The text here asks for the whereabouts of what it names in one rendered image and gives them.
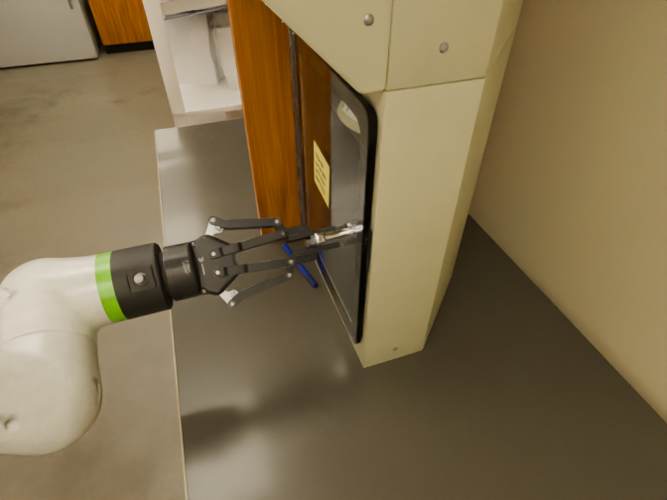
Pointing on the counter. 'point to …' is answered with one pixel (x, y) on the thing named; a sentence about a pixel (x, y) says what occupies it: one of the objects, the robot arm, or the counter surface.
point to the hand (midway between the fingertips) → (313, 241)
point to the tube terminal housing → (428, 159)
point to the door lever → (328, 236)
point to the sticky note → (322, 173)
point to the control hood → (343, 36)
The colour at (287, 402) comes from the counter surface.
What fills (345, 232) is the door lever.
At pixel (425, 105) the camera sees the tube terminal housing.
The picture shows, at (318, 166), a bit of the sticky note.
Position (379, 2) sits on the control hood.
